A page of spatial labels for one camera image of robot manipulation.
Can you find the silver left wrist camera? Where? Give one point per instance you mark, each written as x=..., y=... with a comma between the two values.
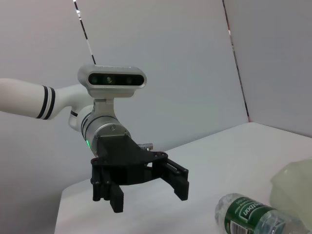
x=114, y=79

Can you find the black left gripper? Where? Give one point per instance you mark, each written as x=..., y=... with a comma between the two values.
x=122, y=158

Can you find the green label water bottle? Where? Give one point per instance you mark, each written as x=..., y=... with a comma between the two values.
x=246, y=214

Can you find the pale green glass fruit plate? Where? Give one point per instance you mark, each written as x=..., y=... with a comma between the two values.
x=295, y=185

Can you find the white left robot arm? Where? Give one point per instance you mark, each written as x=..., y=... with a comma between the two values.
x=24, y=97

